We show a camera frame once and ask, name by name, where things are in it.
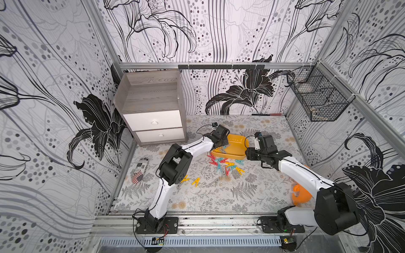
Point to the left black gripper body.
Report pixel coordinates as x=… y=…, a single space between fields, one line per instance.
x=222 y=140

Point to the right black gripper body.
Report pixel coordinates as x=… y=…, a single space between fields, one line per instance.
x=250 y=153

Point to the yellow plastic storage box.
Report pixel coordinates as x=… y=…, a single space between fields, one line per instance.
x=236 y=148

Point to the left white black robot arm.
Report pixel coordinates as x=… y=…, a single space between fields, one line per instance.
x=173 y=169

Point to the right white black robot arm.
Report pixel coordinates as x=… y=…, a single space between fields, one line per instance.
x=335 y=208

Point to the red clothespin in pile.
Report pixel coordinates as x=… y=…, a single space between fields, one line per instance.
x=215 y=160

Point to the orange monster plush toy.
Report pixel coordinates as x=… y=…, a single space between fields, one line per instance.
x=300 y=195

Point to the wooden two-drawer cabinet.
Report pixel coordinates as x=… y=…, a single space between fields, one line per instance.
x=152 y=105

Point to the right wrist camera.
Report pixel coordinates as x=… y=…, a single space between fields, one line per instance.
x=257 y=136

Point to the red-handled screwdriver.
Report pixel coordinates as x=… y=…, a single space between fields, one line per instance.
x=268 y=115

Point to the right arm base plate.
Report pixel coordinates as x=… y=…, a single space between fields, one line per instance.
x=278 y=224

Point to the black wall rail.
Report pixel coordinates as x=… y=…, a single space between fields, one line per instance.
x=218 y=66

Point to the black wire wall basket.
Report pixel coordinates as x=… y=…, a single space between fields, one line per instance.
x=319 y=97

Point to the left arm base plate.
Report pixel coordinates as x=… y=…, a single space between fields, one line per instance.
x=165 y=225

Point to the white cable duct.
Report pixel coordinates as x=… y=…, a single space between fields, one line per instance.
x=193 y=241

